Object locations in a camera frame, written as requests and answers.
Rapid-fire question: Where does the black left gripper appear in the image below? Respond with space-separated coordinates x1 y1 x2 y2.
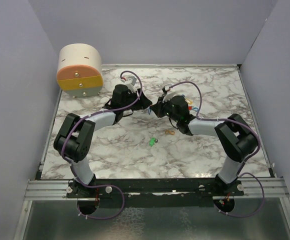
121 88 152 112

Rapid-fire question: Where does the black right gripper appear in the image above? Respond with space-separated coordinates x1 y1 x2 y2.
151 95 180 123

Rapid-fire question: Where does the yellow key tag with key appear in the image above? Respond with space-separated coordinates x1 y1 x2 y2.
186 99 193 105

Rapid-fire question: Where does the blue window tag with key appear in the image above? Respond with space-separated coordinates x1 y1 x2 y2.
147 107 152 115

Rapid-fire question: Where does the green key tag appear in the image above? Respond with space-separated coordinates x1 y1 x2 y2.
149 137 158 147

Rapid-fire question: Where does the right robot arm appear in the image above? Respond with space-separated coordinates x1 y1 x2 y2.
150 95 261 196

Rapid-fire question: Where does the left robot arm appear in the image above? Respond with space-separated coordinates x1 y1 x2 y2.
53 84 152 198

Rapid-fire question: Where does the round three-drawer storage box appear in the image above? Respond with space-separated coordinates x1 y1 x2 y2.
56 43 104 98

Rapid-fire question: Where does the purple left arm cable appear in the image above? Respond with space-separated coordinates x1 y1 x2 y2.
61 70 143 221

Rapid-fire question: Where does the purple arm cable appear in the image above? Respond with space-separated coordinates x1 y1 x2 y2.
168 81 266 218
61 70 143 221

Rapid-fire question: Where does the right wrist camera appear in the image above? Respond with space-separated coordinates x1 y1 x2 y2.
162 85 176 103

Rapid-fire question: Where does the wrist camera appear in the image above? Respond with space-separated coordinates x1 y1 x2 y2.
162 85 176 103
121 77 137 93

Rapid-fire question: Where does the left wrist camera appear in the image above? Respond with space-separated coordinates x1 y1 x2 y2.
121 77 137 93

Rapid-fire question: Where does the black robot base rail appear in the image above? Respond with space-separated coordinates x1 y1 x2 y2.
66 178 244 209

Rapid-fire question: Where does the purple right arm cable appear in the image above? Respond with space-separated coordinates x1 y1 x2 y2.
168 81 266 218

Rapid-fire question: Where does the aluminium frame rail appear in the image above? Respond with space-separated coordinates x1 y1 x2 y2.
24 177 290 201

